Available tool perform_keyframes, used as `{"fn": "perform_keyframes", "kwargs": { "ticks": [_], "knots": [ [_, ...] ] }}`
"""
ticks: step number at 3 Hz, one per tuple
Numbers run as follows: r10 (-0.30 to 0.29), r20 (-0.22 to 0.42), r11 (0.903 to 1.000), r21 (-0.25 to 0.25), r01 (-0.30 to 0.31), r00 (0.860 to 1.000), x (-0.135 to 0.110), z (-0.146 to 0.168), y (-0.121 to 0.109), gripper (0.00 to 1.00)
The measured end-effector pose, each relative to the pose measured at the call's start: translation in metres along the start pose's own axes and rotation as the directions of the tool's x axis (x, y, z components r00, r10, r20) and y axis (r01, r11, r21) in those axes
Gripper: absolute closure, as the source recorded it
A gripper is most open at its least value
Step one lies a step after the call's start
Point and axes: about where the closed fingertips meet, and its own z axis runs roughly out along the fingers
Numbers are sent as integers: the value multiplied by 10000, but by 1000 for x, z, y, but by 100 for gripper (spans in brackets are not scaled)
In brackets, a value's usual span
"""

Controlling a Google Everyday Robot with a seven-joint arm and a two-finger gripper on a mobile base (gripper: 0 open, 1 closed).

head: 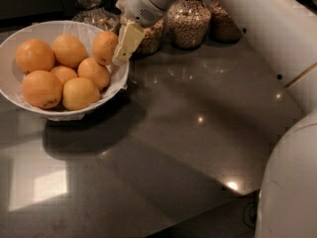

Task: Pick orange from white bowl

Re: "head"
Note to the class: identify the glass jar far left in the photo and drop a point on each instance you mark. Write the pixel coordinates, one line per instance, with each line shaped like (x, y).
(92, 12)

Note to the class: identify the white bowl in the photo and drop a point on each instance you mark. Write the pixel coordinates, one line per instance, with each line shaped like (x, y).
(11, 77)

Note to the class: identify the glass jar of beans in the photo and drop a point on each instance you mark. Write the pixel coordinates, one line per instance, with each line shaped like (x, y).
(188, 22)

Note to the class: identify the small orange centre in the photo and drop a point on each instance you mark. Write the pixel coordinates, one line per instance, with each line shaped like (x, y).
(64, 73)

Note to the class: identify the yellow orange bottom middle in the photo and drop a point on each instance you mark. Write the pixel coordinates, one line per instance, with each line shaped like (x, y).
(79, 93)

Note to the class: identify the glass jar of cereal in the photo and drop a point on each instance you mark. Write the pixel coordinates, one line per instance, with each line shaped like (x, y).
(153, 35)

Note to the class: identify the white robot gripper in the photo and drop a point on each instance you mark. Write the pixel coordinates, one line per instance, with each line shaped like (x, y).
(140, 8)

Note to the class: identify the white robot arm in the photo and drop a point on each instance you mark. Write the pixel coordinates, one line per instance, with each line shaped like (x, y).
(285, 34)

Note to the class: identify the glass jar of brown grains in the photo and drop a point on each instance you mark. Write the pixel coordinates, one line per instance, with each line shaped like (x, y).
(222, 27)

